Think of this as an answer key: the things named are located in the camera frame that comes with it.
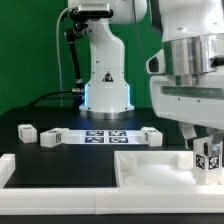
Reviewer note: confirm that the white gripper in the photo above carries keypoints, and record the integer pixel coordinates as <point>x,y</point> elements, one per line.
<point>201,105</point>

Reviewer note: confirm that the white square table top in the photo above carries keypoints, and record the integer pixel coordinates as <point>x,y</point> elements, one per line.
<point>155,168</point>

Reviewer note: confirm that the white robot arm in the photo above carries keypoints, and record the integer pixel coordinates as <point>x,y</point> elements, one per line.
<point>187,74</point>

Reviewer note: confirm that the white U-shaped fence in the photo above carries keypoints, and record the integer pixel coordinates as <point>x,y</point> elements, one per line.
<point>118,200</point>

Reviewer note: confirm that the tag marker sheet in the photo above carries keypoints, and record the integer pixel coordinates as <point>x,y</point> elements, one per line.
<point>114,137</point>

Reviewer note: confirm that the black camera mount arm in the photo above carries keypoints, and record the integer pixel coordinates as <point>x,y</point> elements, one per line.
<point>72,34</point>

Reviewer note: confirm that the black camera on mount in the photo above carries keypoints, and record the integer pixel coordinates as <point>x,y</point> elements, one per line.
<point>99,10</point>

